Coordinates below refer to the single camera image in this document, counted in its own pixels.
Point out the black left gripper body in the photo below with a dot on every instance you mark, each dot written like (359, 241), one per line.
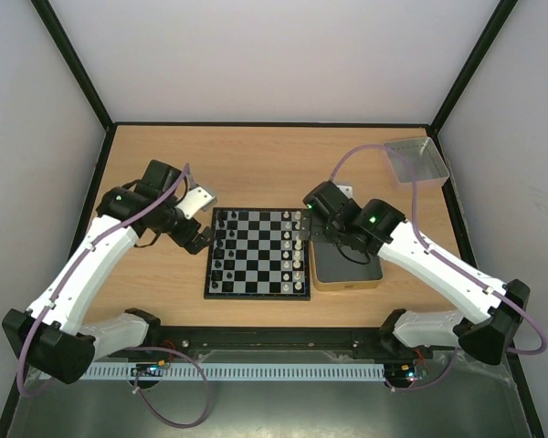
(180, 236)

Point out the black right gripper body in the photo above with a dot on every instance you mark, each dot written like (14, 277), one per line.
(315, 226)

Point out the gold metal tin tray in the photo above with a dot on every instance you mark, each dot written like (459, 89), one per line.
(342, 269)

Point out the black white chess board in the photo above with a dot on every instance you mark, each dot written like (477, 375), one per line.
(244, 260)

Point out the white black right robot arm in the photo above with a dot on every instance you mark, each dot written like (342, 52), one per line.
(487, 310)

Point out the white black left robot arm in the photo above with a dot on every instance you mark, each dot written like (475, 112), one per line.
(124, 214)

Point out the white chess piece row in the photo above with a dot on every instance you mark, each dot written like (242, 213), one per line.
(292, 275)

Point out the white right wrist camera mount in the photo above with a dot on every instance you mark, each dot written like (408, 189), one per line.
(347, 190)

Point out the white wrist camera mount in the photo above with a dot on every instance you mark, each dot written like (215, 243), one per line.
(196, 200)
(347, 190)

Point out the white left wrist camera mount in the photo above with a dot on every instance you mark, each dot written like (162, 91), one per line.
(196, 200)

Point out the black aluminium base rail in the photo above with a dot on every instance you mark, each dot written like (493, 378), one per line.
(274, 340)

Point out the white slotted cable duct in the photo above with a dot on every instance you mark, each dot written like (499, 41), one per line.
(115, 371)

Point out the black frame post left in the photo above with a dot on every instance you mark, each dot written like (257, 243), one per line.
(59, 36)

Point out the black frame post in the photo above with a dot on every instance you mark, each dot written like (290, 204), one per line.
(487, 37)
(59, 36)

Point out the black frame post right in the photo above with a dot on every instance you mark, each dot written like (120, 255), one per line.
(487, 37)

